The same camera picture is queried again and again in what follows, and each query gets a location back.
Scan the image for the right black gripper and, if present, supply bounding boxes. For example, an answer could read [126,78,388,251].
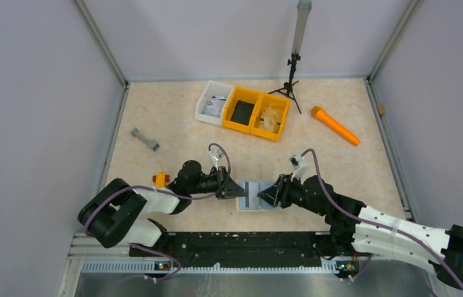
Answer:
[257,172,326,216]

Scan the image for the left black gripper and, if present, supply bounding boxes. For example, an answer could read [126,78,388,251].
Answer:
[189,166,248,199]

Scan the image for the white card with black stripe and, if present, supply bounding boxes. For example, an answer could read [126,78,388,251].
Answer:
[244,182,259,209]

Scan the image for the beige card holder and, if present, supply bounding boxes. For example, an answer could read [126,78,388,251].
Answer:
[236,181,280,212]

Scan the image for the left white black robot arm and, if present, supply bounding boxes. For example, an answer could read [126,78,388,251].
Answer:
[77,160,248,256]

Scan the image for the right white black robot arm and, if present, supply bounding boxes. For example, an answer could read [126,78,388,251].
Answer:
[257,174,463,289]

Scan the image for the yellow red toy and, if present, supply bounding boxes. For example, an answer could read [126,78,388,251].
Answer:
[152,171,170,188]

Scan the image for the beige parts in bin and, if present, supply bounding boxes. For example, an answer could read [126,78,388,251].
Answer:
[257,106,281,133]

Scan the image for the black pad in bin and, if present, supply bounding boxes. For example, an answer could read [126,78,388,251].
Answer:
[230,100,255,126]

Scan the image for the yellow bin with beige parts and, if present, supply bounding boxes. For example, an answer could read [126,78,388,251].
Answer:
[249,93,290,141]

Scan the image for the papers in white bin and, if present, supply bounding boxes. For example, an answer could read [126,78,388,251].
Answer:
[202,96,227,118]

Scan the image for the white plastic bin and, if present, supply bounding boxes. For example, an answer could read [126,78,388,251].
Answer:
[194,80,235,126]

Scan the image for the yellow bin with black pad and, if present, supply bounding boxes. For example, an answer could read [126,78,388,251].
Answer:
[222,87,262,134]

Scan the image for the orange flashlight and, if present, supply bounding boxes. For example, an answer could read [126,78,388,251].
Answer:
[311,106,360,146]

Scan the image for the grey dumbbell-shaped part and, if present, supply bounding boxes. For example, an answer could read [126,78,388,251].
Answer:
[130,127,160,152]

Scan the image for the black tripod with grey pole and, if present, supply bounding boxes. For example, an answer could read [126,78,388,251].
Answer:
[269,0,313,114]

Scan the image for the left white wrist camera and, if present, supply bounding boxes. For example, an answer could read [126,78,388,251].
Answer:
[209,149,225,168]

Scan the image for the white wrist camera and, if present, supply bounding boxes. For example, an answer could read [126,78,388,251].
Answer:
[209,149,225,168]
[289,154,309,180]

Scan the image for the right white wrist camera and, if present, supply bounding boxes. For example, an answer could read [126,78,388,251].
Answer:
[289,154,309,180]

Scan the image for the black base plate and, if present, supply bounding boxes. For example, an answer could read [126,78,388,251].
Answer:
[129,231,363,269]

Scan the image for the grey slotted cable duct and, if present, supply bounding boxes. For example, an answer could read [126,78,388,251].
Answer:
[81,260,339,275]

